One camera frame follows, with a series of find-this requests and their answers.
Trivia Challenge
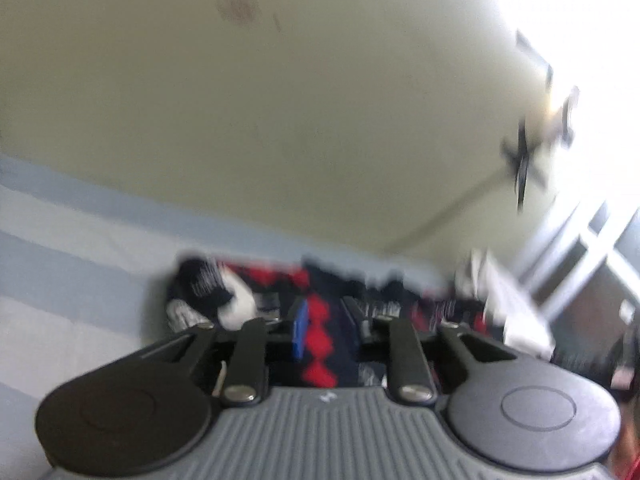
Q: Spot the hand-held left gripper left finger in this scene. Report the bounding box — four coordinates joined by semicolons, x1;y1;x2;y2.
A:
142;301;312;407

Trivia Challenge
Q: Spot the navy red patterned garment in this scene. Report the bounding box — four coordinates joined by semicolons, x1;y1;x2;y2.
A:
220;259;488;389

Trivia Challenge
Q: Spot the grey wall cable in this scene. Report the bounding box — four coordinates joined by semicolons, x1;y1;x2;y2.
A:
384;170;512;257

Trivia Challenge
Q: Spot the black tape cross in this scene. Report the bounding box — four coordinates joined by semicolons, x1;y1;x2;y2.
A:
501;119;549;212

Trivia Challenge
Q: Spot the white window frame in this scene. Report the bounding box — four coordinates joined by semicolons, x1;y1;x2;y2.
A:
515;194;640;323

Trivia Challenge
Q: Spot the black tape strip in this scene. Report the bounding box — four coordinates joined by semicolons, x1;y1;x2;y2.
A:
515;30;554;88

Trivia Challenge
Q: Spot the person's right forearm red sleeve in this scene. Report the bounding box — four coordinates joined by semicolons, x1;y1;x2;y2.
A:
611;427;640;480

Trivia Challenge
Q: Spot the striped blue grey bedsheet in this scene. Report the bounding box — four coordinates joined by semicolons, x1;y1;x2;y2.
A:
0;155;451;480

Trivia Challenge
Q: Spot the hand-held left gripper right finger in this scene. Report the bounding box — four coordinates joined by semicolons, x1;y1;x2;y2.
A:
342;298;518;406

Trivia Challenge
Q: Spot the black and white garment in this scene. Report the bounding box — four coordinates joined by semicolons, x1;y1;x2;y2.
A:
166;256;259;332

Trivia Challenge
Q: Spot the white cloth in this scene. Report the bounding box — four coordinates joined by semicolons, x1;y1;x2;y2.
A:
454;249;557;362

